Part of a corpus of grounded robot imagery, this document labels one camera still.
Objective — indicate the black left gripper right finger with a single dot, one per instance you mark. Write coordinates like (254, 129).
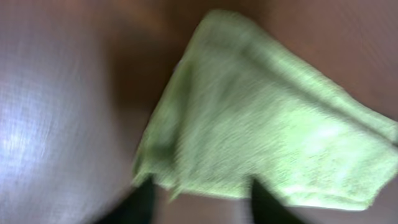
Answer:
(266, 209)

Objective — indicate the green microfiber cloth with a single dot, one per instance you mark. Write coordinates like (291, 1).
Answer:
(240, 104)

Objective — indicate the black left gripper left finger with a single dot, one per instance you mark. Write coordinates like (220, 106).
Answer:
(137, 208)

